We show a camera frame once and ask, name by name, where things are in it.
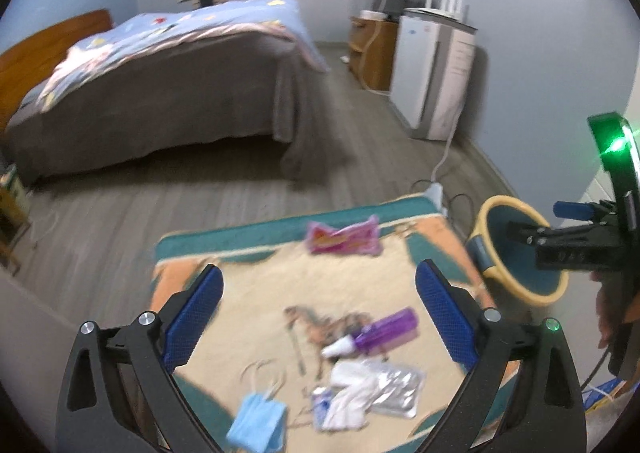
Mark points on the grey bedspread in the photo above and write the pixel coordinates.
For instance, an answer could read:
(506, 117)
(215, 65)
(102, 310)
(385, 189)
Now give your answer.
(165, 98)

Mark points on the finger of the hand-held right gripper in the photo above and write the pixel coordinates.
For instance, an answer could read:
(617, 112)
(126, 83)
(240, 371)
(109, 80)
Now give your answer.
(565, 248)
(575, 210)

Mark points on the silver foil blister pack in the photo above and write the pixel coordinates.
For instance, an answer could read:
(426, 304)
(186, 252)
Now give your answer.
(400, 390)

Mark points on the teal bin with yellow rim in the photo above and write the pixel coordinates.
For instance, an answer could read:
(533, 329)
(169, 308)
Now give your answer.
(520, 273)

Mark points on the patterned table cloth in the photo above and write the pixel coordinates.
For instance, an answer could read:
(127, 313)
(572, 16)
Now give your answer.
(280, 283)

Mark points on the white air purifier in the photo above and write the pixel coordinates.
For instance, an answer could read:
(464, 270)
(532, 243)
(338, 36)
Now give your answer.
(430, 73)

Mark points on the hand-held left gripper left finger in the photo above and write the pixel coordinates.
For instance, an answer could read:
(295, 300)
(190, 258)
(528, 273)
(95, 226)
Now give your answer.
(195, 318)

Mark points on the small white blue tube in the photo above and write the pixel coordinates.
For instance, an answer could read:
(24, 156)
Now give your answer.
(321, 405)

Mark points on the purple plastic bottle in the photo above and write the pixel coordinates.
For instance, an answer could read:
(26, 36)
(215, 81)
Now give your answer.
(385, 333)

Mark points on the wooden cabinet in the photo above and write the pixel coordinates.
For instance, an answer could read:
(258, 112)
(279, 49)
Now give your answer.
(372, 53)

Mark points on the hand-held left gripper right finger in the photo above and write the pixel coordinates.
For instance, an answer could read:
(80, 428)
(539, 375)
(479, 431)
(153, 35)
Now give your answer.
(447, 318)

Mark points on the person's right hand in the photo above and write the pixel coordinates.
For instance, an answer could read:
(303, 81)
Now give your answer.
(610, 313)

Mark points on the wooden bed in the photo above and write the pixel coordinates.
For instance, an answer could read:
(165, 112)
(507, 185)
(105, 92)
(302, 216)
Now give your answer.
(45, 48)

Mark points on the blue face mask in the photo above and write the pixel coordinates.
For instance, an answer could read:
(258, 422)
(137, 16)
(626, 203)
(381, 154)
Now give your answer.
(257, 420)

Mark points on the white router with antennas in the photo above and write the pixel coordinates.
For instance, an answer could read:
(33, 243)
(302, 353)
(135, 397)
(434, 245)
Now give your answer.
(447, 8)

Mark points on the white tissue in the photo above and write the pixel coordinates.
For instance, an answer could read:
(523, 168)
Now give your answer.
(352, 393)

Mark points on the pink snack packet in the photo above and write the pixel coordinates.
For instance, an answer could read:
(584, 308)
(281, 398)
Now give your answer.
(345, 237)

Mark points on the blue and white packet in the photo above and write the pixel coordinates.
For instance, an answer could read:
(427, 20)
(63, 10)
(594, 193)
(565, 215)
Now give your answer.
(607, 395)

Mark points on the white power strip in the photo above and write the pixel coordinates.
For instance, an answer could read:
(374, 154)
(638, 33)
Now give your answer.
(434, 194)

